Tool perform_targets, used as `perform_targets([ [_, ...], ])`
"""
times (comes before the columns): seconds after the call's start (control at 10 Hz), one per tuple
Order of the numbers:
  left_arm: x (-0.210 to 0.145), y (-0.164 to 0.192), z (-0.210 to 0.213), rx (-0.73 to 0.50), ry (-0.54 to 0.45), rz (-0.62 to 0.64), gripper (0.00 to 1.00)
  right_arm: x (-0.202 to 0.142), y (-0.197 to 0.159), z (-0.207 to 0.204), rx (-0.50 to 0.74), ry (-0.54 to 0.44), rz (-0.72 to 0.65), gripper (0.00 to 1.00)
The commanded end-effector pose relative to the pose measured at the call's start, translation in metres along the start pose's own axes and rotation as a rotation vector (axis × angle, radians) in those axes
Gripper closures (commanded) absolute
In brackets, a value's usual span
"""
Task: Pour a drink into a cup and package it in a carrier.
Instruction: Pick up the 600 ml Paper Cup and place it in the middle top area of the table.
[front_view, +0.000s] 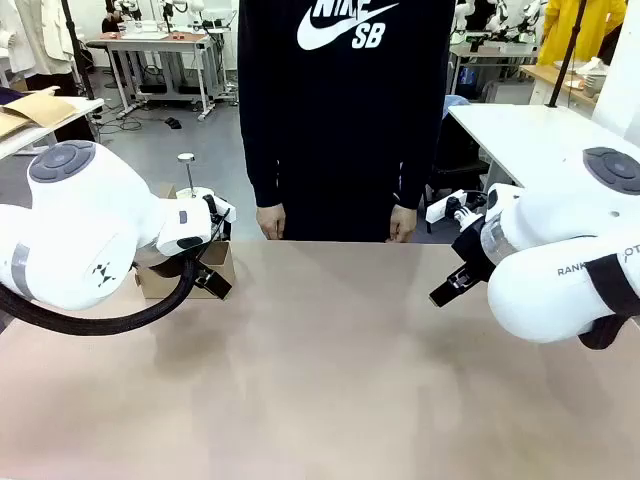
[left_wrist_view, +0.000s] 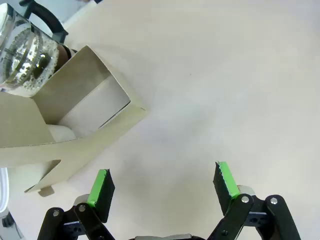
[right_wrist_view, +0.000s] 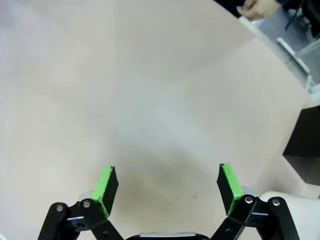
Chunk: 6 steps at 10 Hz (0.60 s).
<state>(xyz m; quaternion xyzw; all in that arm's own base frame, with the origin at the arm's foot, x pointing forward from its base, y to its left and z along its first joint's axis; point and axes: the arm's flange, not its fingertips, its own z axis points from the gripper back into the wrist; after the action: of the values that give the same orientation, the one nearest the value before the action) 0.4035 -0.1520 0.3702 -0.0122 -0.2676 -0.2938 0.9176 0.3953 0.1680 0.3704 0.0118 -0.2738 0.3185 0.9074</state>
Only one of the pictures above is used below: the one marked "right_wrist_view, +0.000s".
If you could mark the black open box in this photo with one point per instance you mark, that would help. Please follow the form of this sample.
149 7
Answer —
307 130

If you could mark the person left hand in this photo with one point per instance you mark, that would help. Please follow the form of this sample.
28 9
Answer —
257 8

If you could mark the white table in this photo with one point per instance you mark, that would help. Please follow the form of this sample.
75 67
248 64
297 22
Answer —
270 42

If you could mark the person in black clothes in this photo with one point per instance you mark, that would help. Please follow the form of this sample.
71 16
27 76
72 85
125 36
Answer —
285 2

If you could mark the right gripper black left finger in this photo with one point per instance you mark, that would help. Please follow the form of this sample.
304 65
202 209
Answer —
105 190

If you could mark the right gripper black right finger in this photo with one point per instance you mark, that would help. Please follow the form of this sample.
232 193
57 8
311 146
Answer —
228 190

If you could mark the black office chair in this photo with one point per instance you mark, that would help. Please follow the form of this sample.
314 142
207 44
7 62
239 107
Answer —
306 15

